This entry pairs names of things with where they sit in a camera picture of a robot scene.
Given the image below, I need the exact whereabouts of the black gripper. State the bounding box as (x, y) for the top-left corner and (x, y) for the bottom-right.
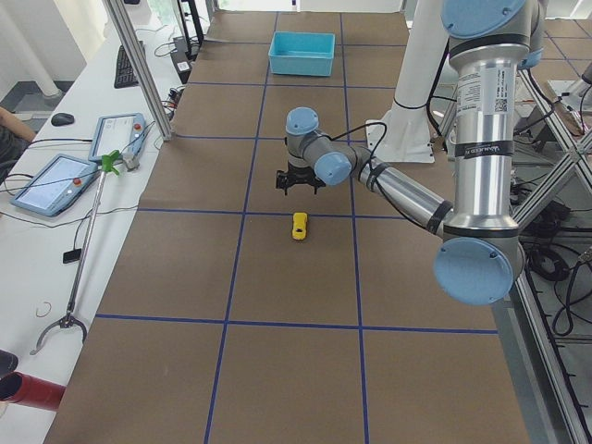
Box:
(281, 163), (322, 195)

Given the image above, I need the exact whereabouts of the yellow beetle toy car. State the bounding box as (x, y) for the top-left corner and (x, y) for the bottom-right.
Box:
(291, 212), (308, 241)

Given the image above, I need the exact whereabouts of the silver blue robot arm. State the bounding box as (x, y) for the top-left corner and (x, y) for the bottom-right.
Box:
(277, 1), (547, 305)

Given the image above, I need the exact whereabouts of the light blue plastic bin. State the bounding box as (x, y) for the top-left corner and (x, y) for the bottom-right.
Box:
(268, 31), (336, 77)

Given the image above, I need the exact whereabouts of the far blue teach pendant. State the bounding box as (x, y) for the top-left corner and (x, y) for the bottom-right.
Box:
(88, 113), (147, 163)

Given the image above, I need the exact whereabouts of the blue teach pendant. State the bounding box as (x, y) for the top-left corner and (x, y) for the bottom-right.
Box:
(10, 154), (98, 217)
(88, 113), (147, 163)

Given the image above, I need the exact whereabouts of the black keyboard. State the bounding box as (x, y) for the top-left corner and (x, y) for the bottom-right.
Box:
(114, 45), (139, 89)

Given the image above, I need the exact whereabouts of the small black square pad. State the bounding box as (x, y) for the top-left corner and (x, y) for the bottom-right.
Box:
(62, 249), (81, 265)

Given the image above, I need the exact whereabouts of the near blue teach pendant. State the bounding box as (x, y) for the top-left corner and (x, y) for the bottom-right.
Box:
(10, 154), (98, 217)

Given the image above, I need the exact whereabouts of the black computer mouse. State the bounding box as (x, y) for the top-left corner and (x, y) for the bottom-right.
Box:
(50, 113), (75, 127)

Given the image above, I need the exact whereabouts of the red cylinder tube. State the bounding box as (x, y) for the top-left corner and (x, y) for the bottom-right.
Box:
(1, 372), (66, 412)

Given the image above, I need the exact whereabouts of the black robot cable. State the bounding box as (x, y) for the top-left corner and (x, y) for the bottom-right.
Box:
(328, 121), (389, 177)

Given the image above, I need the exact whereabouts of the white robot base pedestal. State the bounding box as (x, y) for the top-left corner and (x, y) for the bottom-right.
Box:
(366, 0), (449, 164)

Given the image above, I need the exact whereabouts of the aluminium frame post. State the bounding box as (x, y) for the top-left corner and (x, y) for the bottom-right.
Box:
(104, 0), (172, 142)

